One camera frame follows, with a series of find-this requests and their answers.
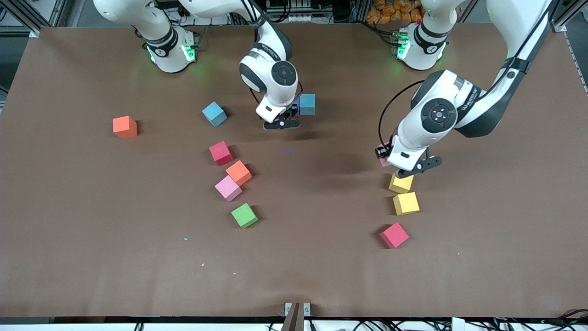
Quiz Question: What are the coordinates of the orange foam cube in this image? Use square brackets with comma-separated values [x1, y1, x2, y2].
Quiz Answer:
[226, 160, 252, 187]
[113, 115, 138, 139]

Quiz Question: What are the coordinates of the green foam cube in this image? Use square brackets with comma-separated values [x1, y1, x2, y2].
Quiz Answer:
[231, 203, 259, 229]

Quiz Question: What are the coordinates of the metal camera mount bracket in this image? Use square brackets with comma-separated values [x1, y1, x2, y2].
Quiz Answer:
[281, 302, 311, 331]

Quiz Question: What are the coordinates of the yellow foam cube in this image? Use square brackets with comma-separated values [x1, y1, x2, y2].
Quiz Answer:
[393, 192, 420, 216]
[389, 174, 414, 194]

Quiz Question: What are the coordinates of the brown paper table cover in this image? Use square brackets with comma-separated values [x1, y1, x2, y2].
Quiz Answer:
[0, 21, 588, 319]

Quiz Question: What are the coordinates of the orange fruit pile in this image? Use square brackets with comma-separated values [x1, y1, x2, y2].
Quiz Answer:
[366, 0, 423, 24]

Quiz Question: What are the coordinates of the black cable bundle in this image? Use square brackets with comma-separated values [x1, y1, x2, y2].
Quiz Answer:
[308, 309, 588, 331]

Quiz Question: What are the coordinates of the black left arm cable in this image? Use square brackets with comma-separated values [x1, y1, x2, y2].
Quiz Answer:
[378, 80, 427, 148]

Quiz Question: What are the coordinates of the red foam cube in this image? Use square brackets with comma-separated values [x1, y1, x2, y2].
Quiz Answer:
[209, 141, 233, 166]
[379, 223, 409, 249]

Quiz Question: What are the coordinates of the blue foam cube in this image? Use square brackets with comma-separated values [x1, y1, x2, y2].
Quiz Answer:
[300, 93, 317, 116]
[202, 102, 228, 128]

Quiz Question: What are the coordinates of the aluminium table edge rail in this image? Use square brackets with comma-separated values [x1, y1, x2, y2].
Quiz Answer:
[564, 31, 588, 95]

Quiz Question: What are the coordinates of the white power strip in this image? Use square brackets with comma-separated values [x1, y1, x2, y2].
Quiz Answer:
[266, 0, 332, 23]
[195, 11, 230, 26]

